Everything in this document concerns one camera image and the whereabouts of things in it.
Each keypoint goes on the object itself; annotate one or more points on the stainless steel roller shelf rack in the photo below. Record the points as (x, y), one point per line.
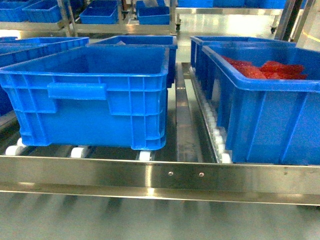
(193, 173)

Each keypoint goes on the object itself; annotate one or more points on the blue bin behind red parts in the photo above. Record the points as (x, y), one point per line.
(198, 58)

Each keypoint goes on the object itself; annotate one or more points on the empty blue plastic bin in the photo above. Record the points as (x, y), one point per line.
(93, 95)

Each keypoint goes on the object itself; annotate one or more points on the background steel cart rack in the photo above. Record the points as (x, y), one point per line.
(70, 28)

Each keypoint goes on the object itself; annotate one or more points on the blue bin with plastic bags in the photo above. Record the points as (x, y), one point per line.
(166, 41)

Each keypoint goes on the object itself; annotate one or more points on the blue bin with red parts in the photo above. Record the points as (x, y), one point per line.
(269, 121)

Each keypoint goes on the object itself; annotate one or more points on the red bubble wrap parts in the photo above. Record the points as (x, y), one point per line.
(270, 70)

